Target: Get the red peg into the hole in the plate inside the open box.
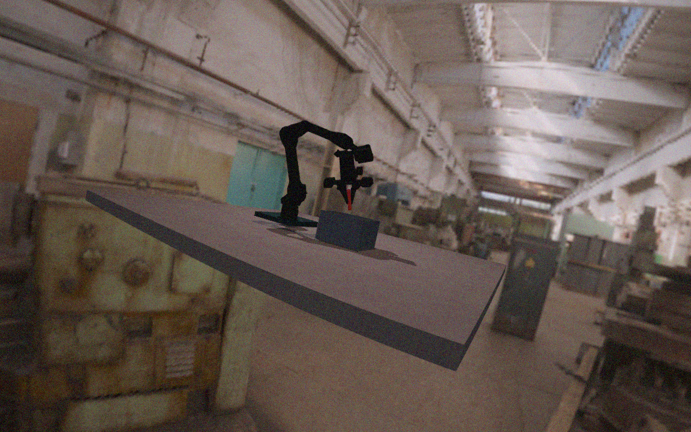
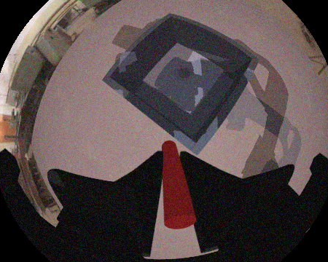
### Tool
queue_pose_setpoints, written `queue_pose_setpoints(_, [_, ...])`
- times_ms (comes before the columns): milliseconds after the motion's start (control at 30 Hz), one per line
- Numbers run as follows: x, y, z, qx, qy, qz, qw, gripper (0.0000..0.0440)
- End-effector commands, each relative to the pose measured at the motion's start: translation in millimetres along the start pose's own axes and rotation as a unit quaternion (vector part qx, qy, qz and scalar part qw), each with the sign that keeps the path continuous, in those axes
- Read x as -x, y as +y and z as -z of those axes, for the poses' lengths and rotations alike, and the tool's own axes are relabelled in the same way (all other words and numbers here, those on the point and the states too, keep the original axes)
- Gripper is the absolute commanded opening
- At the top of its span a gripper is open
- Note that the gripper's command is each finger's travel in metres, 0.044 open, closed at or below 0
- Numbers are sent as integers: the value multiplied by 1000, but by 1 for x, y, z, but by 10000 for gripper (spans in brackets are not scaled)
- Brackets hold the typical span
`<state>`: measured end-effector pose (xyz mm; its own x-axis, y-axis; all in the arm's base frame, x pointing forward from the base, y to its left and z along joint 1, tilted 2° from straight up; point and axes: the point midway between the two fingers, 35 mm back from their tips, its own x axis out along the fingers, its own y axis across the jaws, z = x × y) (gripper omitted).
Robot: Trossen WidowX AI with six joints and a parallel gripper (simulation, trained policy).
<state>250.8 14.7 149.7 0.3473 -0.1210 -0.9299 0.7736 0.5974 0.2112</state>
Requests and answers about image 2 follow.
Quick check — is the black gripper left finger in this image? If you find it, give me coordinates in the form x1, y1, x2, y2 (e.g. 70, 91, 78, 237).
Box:
47, 151, 163, 257

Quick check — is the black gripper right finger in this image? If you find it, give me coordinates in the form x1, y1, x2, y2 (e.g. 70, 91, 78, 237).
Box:
179, 151, 295, 253

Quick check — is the red peg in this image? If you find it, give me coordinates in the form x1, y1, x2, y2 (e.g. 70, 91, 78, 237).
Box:
161, 140, 196, 229

